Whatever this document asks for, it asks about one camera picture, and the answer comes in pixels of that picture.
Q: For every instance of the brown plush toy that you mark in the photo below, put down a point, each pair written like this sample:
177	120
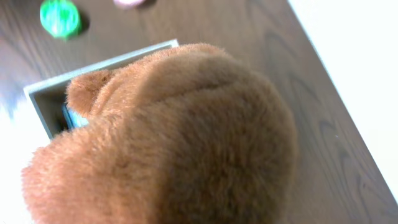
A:
183	135

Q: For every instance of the yellow grey toy truck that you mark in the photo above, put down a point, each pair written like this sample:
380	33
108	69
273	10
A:
73	119

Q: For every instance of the pink white duck toy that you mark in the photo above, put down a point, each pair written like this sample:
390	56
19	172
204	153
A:
126	4

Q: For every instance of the white cardboard box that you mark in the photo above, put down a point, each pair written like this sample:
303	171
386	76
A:
48	97

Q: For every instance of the green round plastic toy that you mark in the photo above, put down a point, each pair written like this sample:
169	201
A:
60	18

